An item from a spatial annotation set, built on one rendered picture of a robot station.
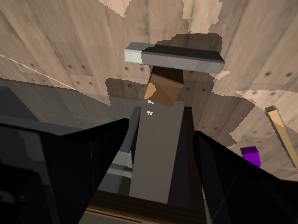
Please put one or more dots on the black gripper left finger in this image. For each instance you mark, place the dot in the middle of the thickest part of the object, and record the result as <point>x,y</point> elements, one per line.
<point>70,167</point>

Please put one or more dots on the small purple block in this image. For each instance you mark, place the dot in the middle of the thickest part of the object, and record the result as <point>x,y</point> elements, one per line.
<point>251,154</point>

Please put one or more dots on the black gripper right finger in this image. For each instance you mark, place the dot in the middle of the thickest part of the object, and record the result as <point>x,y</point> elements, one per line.
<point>239,192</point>

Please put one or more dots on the small brown block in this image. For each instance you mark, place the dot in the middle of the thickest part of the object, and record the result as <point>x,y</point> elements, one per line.
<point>164,85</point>

